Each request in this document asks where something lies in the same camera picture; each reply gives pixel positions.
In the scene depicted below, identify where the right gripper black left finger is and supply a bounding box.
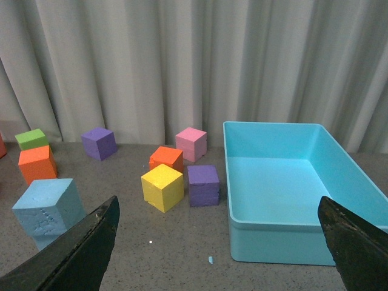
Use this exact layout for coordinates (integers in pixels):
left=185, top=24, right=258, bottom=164
left=1, top=196, right=120, bottom=290

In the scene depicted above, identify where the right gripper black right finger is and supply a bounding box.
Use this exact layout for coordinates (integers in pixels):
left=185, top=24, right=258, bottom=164
left=318, top=196, right=387, bottom=290

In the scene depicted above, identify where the smooth light blue foam block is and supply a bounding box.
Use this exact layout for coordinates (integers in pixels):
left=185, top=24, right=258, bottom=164
left=32, top=232, right=64, bottom=252

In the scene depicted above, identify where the worn light blue foam block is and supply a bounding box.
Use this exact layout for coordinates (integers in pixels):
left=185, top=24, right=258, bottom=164
left=12, top=178, right=86, bottom=236

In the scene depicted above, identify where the orange foam block centre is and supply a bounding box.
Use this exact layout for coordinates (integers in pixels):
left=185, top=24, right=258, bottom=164
left=18, top=145, right=58, bottom=186

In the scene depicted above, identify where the yellow foam block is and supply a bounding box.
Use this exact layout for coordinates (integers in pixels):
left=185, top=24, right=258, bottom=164
left=141, top=164, right=184, bottom=213

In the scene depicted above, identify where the light blue plastic bin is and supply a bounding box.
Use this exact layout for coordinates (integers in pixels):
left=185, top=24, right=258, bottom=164
left=223, top=121, right=387, bottom=266

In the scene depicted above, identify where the green foam block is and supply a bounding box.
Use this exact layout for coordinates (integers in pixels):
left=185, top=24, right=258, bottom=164
left=15, top=129, right=49, bottom=151

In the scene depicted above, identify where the pink plastic bin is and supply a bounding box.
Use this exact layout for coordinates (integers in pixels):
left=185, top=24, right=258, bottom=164
left=0, top=135, right=7, bottom=158

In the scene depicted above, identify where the chipped orange foam block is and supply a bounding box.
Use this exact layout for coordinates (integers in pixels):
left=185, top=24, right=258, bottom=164
left=149, top=146, right=184, bottom=173

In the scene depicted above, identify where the worn purple foam block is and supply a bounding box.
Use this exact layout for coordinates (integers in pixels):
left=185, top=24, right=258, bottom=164
left=187, top=165, right=220, bottom=207

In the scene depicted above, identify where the pink foam block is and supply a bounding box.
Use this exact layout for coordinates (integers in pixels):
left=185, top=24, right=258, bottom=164
left=175, top=127, right=207, bottom=162

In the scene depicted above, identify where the white curtain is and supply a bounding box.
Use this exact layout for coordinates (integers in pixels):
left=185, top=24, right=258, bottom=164
left=1, top=1, right=387, bottom=153

